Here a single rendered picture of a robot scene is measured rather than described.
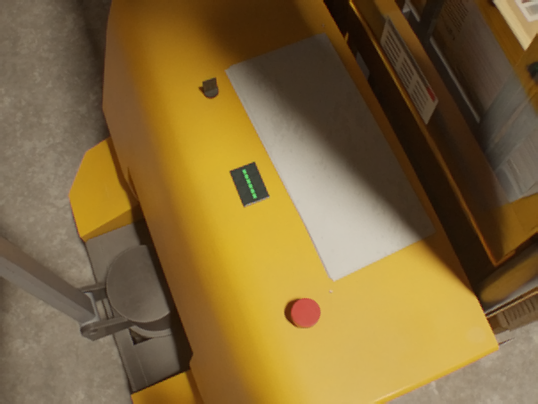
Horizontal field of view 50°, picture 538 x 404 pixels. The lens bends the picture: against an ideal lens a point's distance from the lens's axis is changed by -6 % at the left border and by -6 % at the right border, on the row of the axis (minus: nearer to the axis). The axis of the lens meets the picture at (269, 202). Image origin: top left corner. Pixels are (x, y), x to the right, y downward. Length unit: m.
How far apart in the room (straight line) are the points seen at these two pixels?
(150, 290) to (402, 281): 0.63
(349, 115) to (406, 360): 0.37
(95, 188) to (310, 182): 0.76
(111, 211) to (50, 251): 0.45
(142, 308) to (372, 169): 0.63
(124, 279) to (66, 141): 0.78
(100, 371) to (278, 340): 1.01
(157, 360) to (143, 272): 0.23
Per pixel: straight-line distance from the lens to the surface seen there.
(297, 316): 0.79
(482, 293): 0.87
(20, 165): 2.03
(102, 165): 1.52
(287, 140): 0.90
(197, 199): 0.90
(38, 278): 1.05
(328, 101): 0.94
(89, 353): 1.79
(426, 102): 0.86
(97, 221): 1.50
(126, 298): 1.33
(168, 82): 0.98
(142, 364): 1.45
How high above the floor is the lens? 1.71
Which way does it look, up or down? 70 degrees down
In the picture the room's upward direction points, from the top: straight up
